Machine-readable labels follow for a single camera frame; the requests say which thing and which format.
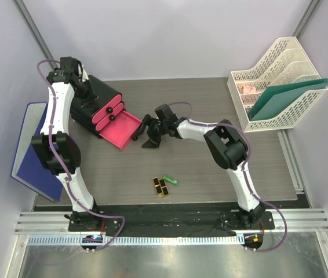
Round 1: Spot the aluminium rail frame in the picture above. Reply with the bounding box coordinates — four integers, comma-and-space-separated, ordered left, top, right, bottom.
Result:
15, 209, 328, 237

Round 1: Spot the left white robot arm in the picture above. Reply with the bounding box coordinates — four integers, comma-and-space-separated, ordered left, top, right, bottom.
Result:
31, 57, 102, 231

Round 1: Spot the blue binder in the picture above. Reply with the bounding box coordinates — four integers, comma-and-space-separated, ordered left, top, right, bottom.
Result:
11, 102, 63, 202

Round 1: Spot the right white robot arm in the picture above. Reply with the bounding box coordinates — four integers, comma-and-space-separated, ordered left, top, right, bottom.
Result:
131, 104, 265, 229

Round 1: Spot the pink paper note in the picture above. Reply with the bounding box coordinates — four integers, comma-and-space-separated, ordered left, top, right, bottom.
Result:
241, 85, 256, 95

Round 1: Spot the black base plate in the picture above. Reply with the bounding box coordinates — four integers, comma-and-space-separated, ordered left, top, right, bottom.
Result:
67, 204, 275, 232

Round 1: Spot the slotted cable duct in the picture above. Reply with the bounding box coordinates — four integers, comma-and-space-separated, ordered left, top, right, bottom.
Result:
28, 233, 245, 247

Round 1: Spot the green lipstick tube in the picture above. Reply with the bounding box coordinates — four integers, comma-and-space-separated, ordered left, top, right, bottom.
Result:
163, 175, 178, 186

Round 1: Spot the white mesh file rack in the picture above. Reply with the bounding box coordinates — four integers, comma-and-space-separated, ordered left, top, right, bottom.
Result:
227, 36, 328, 132

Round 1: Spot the pink drawer front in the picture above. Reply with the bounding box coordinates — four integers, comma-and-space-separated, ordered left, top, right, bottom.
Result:
96, 111, 141, 151

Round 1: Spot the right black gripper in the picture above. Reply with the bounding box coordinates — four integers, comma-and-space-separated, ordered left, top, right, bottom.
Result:
132, 115, 167, 149

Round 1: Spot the black drawer organizer cabinet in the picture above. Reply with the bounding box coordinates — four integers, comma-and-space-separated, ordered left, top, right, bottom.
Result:
71, 76, 122, 137

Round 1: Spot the green folder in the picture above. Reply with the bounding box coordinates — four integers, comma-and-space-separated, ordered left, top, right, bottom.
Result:
248, 78, 328, 121

